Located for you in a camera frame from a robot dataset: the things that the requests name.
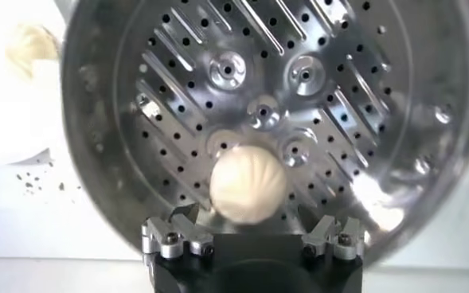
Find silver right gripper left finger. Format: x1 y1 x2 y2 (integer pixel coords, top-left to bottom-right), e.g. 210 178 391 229
140 202 215 260

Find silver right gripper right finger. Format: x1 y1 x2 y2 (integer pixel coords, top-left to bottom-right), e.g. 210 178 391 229
300 213 366 262

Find white steamed baozi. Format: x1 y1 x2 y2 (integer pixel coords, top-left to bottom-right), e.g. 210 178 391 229
5 22 62 79
209 145 289 225

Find stainless steel steamer basket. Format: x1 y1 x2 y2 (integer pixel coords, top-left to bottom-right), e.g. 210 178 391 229
61 0 469 268

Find scattered dark crumbs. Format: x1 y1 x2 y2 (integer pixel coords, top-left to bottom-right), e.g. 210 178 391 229
14 158 84 204

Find white round plate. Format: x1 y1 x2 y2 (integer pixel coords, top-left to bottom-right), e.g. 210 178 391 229
0 0 66 166

